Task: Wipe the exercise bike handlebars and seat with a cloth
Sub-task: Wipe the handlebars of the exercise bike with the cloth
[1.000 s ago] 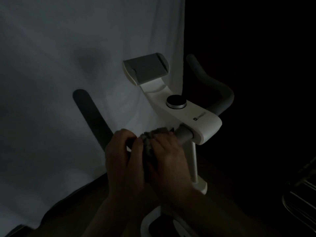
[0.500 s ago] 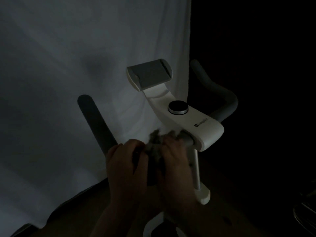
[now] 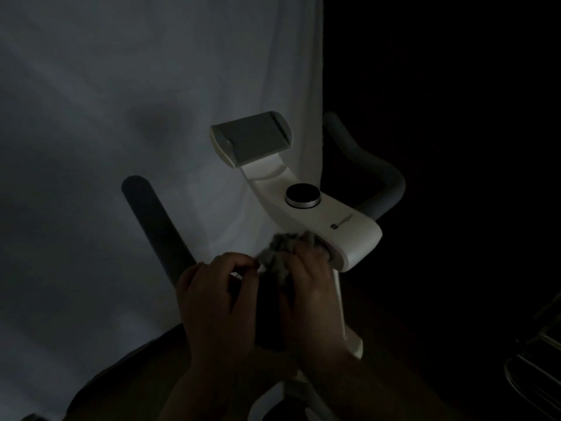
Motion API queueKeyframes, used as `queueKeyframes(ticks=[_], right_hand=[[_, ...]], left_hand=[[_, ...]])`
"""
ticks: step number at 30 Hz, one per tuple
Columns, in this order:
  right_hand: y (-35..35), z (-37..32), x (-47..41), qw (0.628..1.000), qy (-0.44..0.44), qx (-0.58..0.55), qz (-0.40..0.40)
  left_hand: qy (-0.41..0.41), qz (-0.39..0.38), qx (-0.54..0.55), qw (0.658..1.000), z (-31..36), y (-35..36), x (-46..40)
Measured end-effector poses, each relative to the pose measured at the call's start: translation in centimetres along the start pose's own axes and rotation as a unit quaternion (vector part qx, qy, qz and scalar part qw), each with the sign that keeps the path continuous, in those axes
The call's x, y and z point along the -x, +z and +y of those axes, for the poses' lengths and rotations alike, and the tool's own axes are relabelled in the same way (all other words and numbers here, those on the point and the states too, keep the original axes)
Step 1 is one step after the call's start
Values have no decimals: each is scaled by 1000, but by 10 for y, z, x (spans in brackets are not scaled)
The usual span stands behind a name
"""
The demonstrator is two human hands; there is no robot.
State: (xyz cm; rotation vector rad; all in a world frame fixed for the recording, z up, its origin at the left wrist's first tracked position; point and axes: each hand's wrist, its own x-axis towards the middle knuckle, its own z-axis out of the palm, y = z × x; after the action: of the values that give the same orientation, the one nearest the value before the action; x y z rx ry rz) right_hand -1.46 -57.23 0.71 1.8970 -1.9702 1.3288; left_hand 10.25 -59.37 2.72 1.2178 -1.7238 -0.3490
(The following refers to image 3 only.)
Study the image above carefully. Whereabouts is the white exercise bike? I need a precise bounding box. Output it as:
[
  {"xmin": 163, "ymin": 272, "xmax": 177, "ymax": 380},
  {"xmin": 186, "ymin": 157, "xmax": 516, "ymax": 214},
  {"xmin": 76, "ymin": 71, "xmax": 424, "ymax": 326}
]
[{"xmin": 121, "ymin": 111, "xmax": 406, "ymax": 421}]

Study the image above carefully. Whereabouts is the person's left hand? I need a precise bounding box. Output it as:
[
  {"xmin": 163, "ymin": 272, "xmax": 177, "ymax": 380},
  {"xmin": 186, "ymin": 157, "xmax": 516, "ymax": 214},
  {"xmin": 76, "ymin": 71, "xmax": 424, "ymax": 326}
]
[{"xmin": 176, "ymin": 252, "xmax": 264, "ymax": 382}]

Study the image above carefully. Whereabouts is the metal drying rack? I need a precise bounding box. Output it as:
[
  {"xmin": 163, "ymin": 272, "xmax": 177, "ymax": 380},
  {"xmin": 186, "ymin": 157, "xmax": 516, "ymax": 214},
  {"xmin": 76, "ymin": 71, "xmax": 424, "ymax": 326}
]
[{"xmin": 503, "ymin": 293, "xmax": 561, "ymax": 421}]

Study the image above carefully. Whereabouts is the grey cleaning cloth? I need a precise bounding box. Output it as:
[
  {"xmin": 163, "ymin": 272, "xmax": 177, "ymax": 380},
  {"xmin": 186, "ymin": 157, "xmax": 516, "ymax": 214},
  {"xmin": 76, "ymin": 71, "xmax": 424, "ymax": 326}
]
[{"xmin": 254, "ymin": 231, "xmax": 334, "ymax": 351}]

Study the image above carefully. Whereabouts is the person's right forearm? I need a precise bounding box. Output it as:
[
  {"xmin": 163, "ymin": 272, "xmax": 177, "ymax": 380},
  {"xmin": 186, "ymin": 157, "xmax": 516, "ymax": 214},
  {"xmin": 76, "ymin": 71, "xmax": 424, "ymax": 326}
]
[{"xmin": 302, "ymin": 350, "xmax": 456, "ymax": 421}]

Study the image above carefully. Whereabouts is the white hanging sheet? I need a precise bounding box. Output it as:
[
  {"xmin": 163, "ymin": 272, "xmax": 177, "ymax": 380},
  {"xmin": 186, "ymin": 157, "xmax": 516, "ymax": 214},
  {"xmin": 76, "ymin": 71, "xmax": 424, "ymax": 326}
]
[{"xmin": 0, "ymin": 0, "xmax": 325, "ymax": 421}]

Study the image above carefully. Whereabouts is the grey white tablet holder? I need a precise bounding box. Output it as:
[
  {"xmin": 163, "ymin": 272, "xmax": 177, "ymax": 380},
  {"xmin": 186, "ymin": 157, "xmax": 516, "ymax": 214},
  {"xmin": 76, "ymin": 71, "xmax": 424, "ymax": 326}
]
[{"xmin": 209, "ymin": 111, "xmax": 293, "ymax": 170}]

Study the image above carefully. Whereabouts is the person's right hand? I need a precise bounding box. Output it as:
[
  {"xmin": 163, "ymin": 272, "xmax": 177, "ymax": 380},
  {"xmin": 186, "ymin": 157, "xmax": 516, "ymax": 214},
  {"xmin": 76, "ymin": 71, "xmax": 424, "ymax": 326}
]
[{"xmin": 278, "ymin": 240, "xmax": 356, "ymax": 378}]

